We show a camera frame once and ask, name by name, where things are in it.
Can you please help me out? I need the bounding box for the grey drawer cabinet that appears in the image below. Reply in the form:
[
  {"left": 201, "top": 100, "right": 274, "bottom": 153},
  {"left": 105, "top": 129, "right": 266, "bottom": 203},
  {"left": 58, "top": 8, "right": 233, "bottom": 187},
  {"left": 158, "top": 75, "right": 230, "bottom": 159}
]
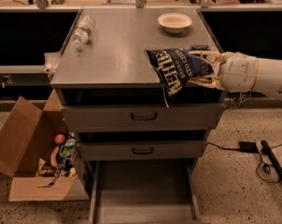
[{"left": 49, "top": 7, "right": 236, "bottom": 224}]

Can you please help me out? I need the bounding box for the clear plastic water bottle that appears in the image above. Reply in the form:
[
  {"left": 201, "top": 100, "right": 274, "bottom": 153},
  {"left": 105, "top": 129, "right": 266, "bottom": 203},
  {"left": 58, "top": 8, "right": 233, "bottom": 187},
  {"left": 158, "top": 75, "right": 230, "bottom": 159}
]
[{"left": 72, "top": 15, "right": 96, "bottom": 49}]

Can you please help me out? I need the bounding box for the black cable on floor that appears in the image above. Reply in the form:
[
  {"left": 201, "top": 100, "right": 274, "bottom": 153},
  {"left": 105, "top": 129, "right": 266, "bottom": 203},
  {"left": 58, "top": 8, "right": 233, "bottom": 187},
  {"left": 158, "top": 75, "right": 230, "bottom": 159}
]
[{"left": 207, "top": 139, "right": 282, "bottom": 184}]

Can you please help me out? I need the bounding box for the middle grey drawer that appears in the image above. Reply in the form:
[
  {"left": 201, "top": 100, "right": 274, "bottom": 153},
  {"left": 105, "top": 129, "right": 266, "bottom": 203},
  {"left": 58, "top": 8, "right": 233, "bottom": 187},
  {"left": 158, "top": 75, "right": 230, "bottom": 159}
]
[{"left": 77, "top": 140, "right": 207, "bottom": 161}]

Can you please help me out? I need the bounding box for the red apple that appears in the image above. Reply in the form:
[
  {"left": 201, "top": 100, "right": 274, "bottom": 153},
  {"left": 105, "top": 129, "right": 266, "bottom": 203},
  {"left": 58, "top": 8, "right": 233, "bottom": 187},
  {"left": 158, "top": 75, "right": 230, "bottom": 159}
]
[{"left": 54, "top": 134, "right": 66, "bottom": 145}]

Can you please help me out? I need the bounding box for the green snack bag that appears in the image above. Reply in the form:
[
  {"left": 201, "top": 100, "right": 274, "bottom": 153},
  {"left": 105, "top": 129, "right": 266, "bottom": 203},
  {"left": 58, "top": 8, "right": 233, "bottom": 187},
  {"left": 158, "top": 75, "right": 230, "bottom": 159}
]
[{"left": 58, "top": 135, "right": 77, "bottom": 159}]

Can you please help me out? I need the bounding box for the white paper bowl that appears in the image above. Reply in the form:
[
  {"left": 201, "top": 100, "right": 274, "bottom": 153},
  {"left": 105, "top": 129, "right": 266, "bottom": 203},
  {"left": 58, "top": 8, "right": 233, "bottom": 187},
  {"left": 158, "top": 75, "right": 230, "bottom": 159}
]
[{"left": 158, "top": 13, "right": 192, "bottom": 34}]

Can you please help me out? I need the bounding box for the bottom grey open drawer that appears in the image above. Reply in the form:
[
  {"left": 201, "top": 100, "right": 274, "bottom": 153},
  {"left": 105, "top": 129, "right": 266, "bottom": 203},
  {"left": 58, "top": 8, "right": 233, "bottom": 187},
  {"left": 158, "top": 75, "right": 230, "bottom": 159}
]
[{"left": 89, "top": 159, "right": 201, "bottom": 224}]

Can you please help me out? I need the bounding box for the blue chip bag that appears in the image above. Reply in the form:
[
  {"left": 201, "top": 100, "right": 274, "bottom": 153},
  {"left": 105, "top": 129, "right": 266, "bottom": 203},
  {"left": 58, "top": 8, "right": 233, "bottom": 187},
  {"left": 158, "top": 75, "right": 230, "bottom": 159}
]
[{"left": 145, "top": 45, "right": 213, "bottom": 106}]

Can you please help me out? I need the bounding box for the brown cardboard box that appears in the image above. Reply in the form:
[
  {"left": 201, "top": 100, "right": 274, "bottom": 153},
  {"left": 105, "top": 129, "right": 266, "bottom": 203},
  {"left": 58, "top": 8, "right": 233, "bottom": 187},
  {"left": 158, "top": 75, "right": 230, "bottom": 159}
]
[{"left": 0, "top": 91, "right": 89, "bottom": 202}]

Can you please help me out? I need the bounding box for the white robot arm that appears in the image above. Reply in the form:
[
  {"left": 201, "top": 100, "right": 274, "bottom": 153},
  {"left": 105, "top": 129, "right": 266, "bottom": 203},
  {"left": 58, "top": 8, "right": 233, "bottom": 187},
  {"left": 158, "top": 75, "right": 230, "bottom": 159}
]
[{"left": 190, "top": 50, "right": 282, "bottom": 101}]

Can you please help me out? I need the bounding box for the black bar on floor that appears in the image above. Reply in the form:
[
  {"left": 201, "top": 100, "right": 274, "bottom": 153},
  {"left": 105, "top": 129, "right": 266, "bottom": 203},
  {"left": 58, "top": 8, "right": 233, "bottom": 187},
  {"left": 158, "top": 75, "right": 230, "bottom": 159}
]
[{"left": 261, "top": 140, "right": 282, "bottom": 181}]

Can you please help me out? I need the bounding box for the black power adapter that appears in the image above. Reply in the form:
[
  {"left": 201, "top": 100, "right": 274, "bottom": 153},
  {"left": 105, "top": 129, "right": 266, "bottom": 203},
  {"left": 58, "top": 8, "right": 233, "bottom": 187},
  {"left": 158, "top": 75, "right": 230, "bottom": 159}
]
[{"left": 239, "top": 141, "right": 259, "bottom": 153}]

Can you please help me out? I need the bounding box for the top grey drawer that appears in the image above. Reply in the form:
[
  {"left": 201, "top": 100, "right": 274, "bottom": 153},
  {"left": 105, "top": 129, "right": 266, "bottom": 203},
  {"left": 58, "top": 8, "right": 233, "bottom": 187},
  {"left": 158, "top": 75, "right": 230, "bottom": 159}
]
[{"left": 62, "top": 103, "right": 224, "bottom": 133}]

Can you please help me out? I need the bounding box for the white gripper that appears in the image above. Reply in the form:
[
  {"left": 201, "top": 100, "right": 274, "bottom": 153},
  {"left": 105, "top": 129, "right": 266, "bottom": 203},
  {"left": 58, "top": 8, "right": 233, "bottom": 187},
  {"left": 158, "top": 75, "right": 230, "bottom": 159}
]
[{"left": 189, "top": 50, "right": 258, "bottom": 92}]

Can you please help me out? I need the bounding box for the yellow banana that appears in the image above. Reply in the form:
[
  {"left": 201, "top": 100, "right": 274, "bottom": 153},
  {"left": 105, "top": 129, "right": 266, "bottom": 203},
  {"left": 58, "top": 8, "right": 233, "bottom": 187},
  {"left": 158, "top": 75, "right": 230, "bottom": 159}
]
[{"left": 50, "top": 146, "right": 59, "bottom": 168}]

